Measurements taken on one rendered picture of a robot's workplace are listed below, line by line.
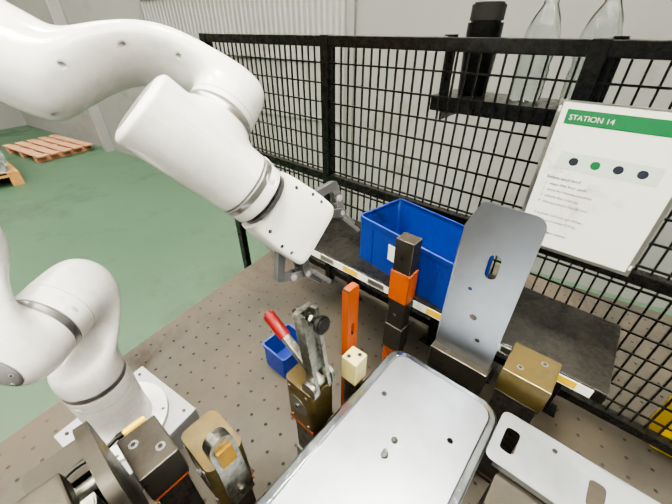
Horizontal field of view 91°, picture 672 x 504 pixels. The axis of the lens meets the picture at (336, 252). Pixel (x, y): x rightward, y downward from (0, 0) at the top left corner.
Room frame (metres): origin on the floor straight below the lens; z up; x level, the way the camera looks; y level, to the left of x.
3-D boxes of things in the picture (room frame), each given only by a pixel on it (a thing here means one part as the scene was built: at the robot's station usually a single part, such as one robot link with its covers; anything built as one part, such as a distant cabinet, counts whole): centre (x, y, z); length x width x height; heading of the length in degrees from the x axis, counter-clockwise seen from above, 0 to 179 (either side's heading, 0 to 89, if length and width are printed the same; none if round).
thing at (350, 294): (0.43, -0.03, 0.95); 0.03 x 0.01 x 0.50; 139
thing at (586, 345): (0.71, -0.21, 1.01); 0.90 x 0.22 x 0.03; 49
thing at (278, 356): (0.66, 0.15, 0.74); 0.11 x 0.10 x 0.09; 139
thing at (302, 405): (0.37, 0.06, 0.87); 0.10 x 0.07 x 0.35; 49
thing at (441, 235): (0.70, -0.22, 1.09); 0.30 x 0.17 x 0.13; 40
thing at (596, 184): (0.61, -0.51, 1.30); 0.23 x 0.02 x 0.31; 49
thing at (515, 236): (0.44, -0.26, 1.17); 0.12 x 0.01 x 0.34; 49
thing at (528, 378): (0.38, -0.35, 0.88); 0.08 x 0.08 x 0.36; 49
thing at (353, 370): (0.39, -0.03, 0.88); 0.04 x 0.04 x 0.37; 49
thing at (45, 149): (5.07, 4.39, 0.05); 1.13 x 0.78 x 0.10; 58
